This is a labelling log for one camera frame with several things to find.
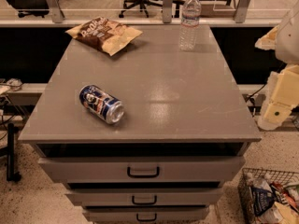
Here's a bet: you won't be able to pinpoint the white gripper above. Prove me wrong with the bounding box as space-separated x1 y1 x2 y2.
257 64 299 131

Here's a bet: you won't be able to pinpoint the blue pepsi can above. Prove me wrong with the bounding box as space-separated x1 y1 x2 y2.
79 85 124 124

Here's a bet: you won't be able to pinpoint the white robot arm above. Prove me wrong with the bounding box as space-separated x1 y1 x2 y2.
255 1 299 131

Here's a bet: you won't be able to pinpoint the snack packets in basket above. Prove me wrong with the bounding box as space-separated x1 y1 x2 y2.
246 173 299 224

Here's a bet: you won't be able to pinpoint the grey drawer cabinet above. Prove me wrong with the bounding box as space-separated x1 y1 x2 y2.
20 25 260 210

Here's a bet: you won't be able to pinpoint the top grey drawer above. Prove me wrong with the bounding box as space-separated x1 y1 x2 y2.
38 156 245 183

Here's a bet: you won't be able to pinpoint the grey drawer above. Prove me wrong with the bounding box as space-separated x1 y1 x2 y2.
38 156 245 183
66 188 223 206
82 206 209 222

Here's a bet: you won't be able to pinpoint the clear plastic water bottle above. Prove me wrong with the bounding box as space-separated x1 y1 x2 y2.
178 0 202 51

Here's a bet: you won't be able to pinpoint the brown chip bag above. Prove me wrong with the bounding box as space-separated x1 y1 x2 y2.
66 17 142 56

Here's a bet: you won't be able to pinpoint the middle grey drawer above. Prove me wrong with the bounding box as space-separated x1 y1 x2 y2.
66 188 223 206

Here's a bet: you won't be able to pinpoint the bottom grey drawer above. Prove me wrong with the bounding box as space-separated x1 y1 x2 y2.
82 206 209 222

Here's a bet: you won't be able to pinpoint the black metal stand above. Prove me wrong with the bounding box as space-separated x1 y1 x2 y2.
7 123 21 182

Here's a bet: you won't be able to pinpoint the black cable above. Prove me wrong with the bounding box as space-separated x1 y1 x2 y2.
244 83 269 105

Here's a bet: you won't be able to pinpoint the wire basket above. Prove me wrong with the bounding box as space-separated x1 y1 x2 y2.
238 168 299 224

